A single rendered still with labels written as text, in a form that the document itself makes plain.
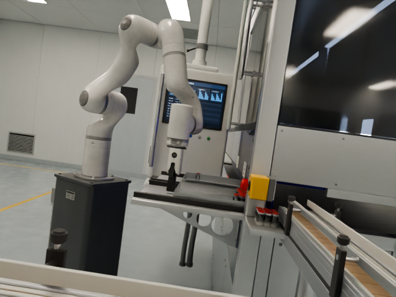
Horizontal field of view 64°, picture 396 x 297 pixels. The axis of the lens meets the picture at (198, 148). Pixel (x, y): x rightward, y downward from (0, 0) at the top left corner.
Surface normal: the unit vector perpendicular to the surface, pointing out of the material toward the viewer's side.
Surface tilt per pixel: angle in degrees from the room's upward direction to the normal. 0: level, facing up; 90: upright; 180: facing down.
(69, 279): 90
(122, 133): 90
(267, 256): 90
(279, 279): 90
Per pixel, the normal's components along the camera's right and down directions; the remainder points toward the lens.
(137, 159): -0.04, 0.04
